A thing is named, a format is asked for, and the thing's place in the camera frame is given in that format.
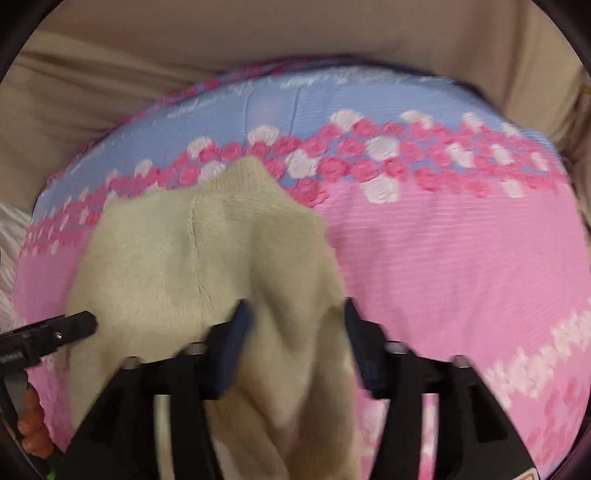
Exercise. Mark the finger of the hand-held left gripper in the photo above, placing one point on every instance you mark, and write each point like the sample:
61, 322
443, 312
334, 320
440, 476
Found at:
76, 325

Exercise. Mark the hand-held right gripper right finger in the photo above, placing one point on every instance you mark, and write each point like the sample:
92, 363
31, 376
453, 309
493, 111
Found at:
367, 355

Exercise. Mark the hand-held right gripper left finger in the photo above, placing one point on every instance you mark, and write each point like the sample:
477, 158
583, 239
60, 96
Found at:
238, 344

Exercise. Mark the cream sweater with black hearts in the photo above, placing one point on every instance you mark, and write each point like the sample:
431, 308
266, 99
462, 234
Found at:
184, 258

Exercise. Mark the person's left hand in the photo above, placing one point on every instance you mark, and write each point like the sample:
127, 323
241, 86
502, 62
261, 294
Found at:
32, 424

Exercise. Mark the white satin curtain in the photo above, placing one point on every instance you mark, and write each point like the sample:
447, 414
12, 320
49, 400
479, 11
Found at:
9, 277

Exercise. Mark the pink floral bed sheet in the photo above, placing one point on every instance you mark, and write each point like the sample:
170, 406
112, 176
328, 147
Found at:
438, 254

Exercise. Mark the beige curtain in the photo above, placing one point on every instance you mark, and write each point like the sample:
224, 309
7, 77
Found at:
138, 55

